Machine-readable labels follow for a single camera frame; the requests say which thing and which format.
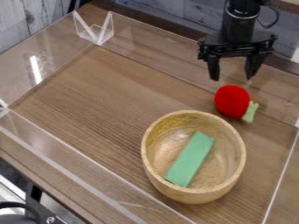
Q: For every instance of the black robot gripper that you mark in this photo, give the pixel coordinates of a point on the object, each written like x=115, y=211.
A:
x=236, y=40

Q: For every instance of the red toy strawberry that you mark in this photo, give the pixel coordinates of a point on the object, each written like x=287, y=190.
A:
x=233, y=103

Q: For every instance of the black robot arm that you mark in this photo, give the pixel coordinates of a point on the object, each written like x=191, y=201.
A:
x=248, y=8

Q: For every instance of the wooden bowl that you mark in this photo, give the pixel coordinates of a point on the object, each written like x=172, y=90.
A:
x=163, y=142

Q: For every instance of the green rectangular block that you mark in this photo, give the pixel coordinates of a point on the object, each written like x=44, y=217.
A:
x=189, y=159

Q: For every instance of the clear acrylic corner bracket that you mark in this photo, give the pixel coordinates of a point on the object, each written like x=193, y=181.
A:
x=96, y=34

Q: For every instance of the black table leg bracket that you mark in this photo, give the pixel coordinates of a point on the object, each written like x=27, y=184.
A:
x=44, y=215

